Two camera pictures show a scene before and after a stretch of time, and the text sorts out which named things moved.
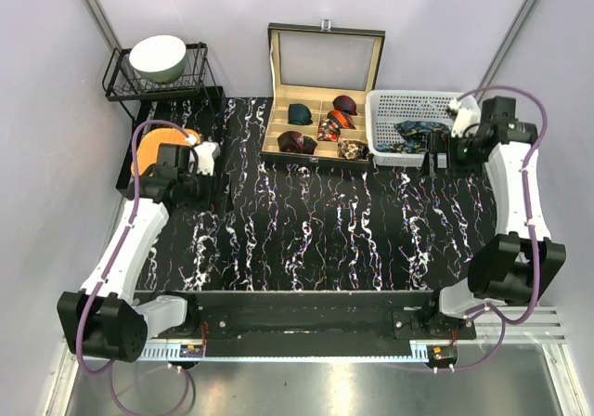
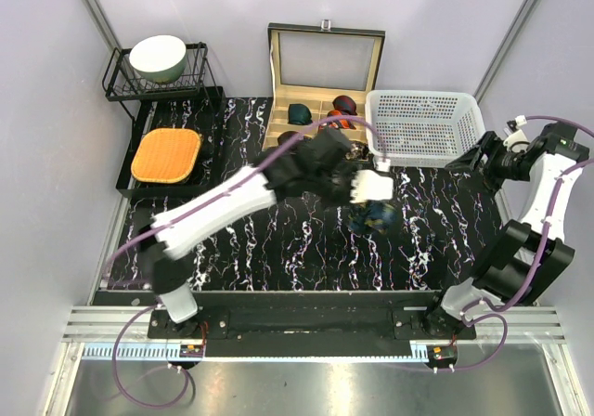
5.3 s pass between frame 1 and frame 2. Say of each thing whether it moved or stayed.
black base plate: stayed
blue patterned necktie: moved
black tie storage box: stayed
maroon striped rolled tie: stayed
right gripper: moved
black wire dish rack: stayed
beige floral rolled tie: stayed
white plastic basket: stayed
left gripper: moved
